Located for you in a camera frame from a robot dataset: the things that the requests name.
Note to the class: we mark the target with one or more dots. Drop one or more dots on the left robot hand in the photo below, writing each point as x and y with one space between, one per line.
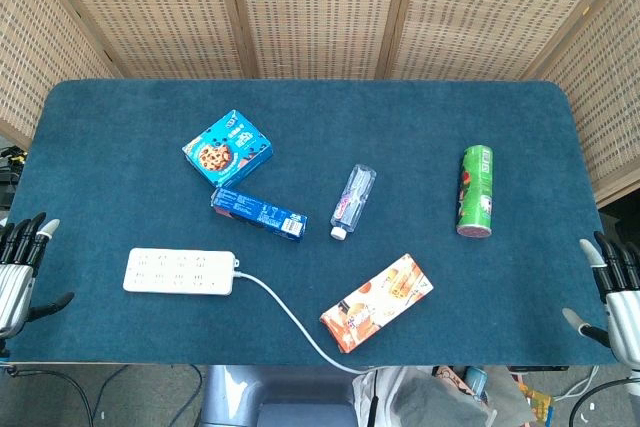
15 279

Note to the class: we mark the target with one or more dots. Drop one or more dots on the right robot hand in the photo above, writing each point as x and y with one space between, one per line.
621 297

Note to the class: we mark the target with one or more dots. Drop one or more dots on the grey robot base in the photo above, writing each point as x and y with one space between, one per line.
270 394

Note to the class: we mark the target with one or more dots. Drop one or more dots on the white power strip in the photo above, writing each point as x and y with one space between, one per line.
180 272

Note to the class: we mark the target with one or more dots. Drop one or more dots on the colourful snack packages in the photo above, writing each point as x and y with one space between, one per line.
537 399

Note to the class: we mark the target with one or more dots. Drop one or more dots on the green chips can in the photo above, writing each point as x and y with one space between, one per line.
475 192

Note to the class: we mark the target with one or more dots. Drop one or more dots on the white plastic bag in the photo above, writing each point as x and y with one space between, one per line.
425 397

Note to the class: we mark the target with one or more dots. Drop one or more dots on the orange snack box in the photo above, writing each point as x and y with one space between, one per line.
377 303

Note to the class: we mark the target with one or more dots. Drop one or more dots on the dark blue long cookie box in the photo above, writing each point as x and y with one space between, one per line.
259 215

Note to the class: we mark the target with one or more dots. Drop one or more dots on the clear plastic water bottle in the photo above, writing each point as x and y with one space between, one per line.
351 202

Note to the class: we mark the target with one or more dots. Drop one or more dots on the blue table mat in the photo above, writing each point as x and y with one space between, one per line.
310 112

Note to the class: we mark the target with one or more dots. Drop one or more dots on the woven bamboo folding screen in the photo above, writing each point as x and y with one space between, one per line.
320 7

